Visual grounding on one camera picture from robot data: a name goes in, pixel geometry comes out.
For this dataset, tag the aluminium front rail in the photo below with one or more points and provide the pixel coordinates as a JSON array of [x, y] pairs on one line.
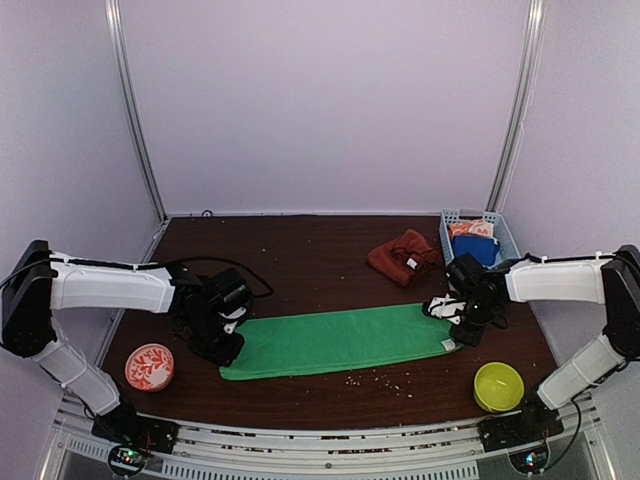
[[449, 450]]

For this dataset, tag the blue folded towel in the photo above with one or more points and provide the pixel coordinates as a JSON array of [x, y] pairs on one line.
[[484, 249]]

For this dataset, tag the aluminium frame post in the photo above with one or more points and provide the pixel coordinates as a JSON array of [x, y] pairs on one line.
[[133, 118], [524, 89]]

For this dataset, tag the light blue perforated basket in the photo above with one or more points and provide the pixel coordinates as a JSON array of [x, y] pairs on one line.
[[508, 248]]

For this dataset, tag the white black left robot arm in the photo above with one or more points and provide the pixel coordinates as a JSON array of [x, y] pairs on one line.
[[161, 340]]

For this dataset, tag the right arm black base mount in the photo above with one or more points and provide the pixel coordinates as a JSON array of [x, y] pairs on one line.
[[533, 422]]

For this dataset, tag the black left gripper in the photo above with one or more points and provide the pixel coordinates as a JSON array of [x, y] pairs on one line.
[[225, 355]]

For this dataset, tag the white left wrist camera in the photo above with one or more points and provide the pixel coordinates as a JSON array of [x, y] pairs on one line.
[[233, 320]]

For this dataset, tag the red white patterned plate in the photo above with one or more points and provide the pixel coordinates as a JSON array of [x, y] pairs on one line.
[[150, 368]]

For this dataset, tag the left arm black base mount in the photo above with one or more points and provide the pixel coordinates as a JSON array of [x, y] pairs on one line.
[[124, 425]]

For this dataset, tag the yellow-green bowl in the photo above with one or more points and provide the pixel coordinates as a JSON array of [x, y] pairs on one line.
[[497, 387]]

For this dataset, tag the right aluminium frame post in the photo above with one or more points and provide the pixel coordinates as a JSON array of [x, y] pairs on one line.
[[524, 89]]

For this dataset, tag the dark red towel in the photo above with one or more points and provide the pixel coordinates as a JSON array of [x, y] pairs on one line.
[[405, 258]]

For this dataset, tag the orange white patterned cloth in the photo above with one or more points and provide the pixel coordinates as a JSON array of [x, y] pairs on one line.
[[471, 227]]

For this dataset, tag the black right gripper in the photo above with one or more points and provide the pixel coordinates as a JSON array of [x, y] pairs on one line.
[[473, 338]]

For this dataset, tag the green microfibre towel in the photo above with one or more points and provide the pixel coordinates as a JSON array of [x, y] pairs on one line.
[[321, 343]]

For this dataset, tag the left aluminium frame post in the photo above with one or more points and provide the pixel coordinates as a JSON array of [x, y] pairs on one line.
[[133, 118]]

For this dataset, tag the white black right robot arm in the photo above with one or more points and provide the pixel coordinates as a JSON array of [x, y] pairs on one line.
[[607, 279]]

